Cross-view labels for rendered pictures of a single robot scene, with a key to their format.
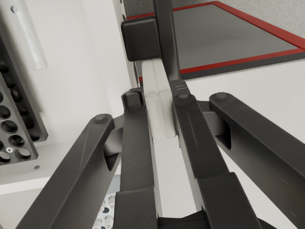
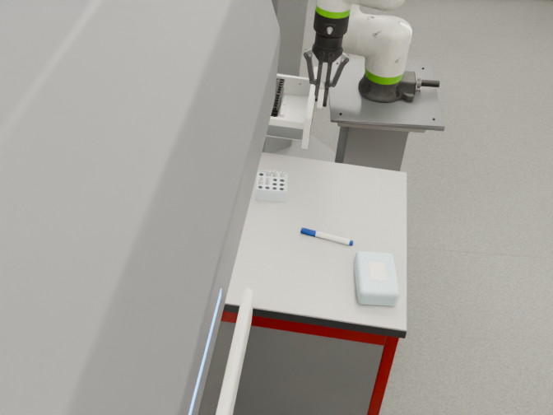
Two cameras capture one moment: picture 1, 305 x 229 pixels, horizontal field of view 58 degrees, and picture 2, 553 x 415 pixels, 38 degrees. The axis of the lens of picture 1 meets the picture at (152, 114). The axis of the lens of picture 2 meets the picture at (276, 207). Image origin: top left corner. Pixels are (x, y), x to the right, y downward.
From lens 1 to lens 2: 231 cm
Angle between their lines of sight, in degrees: 80
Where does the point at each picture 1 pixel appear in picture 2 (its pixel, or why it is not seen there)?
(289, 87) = (374, 174)
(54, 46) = (288, 115)
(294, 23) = (460, 400)
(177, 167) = (311, 188)
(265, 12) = (424, 380)
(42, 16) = (289, 110)
